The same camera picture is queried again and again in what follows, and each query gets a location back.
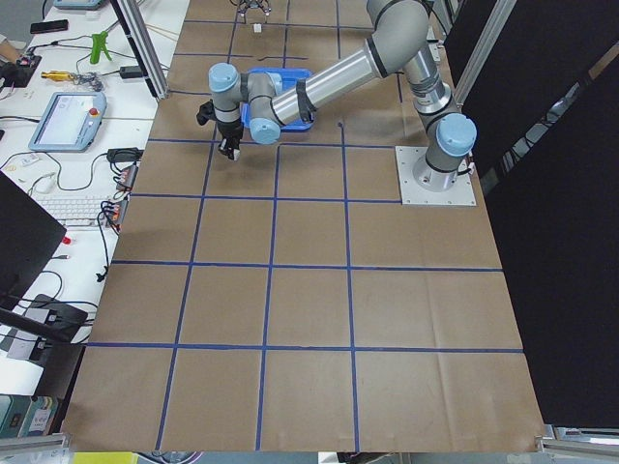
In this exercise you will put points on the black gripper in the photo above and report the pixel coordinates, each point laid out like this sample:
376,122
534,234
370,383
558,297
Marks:
253,7
228,130

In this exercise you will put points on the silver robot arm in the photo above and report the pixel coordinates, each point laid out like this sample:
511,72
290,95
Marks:
255,102

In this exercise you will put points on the black power adapter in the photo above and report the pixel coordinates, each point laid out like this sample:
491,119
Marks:
130,72

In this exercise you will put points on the brown paper table cover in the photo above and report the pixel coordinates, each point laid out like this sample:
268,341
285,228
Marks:
288,300

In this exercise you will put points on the blue teach pendant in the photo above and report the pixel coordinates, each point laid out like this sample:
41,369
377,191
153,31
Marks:
85,5
70,122

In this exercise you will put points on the white keyboard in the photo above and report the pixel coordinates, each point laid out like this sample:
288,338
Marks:
74,211

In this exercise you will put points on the yellow brass tool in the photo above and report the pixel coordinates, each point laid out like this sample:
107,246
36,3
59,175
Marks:
58,76

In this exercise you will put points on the black smartphone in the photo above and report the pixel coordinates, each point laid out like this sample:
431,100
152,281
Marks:
44,27

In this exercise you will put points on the black monitor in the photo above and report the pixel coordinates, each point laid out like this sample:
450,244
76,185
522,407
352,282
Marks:
29,237

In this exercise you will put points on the black monitor stand base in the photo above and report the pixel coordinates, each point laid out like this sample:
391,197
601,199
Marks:
46,323

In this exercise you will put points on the wrist black camera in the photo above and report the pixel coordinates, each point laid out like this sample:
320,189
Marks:
206,113

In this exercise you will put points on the aluminium frame post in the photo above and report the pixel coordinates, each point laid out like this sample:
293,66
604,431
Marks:
134,27

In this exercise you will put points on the green handled reach grabber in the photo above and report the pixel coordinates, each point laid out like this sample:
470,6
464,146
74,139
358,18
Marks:
99,48

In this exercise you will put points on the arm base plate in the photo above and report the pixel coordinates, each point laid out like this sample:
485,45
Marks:
420,185

